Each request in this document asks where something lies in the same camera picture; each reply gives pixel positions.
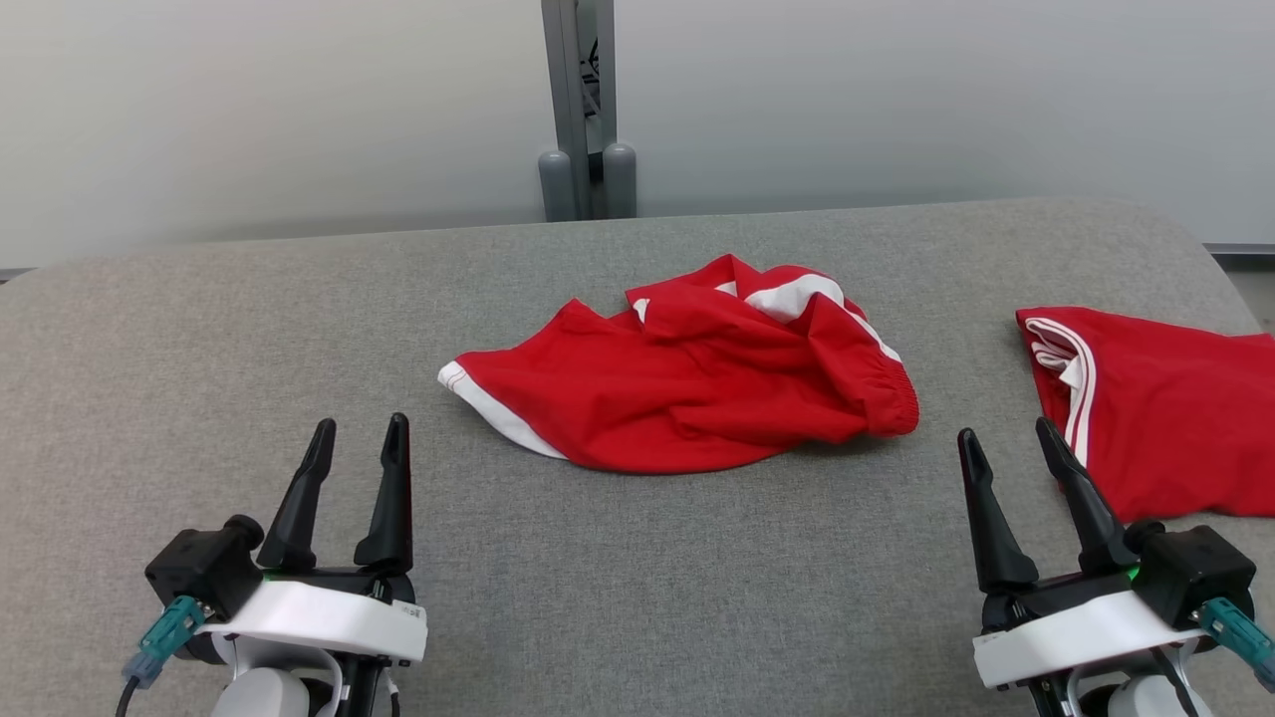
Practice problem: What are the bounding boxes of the red shorts with white stripe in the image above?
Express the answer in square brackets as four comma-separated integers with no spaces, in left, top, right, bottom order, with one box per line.
[436,254,921,476]

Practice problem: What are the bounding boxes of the grey cylindrical post foot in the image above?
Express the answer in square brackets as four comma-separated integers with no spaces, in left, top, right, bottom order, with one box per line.
[601,142,638,220]
[538,149,578,223]

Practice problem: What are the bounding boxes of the red white basketball jersey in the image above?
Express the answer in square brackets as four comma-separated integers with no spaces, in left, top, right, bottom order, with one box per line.
[1016,306,1275,525]

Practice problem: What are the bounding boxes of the teal right camera connector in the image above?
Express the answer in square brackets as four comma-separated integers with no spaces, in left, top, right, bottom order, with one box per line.
[1195,597,1275,694]

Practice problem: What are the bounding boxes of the teal camera connector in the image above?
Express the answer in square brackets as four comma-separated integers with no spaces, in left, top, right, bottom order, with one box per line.
[1195,597,1275,694]
[122,596,208,690]

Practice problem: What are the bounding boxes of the grey metal partition post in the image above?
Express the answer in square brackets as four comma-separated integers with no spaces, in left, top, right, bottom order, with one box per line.
[541,0,618,220]

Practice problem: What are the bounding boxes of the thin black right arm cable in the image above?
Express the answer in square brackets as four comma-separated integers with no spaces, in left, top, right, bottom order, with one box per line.
[1146,647,1201,717]

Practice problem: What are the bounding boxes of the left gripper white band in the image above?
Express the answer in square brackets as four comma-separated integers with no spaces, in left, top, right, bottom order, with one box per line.
[194,412,429,688]

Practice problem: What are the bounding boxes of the teal left camera connector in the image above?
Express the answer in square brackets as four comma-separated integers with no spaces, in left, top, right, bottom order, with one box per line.
[122,596,208,690]

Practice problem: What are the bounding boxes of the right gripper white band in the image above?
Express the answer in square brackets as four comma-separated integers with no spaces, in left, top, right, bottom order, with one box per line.
[957,416,1208,717]

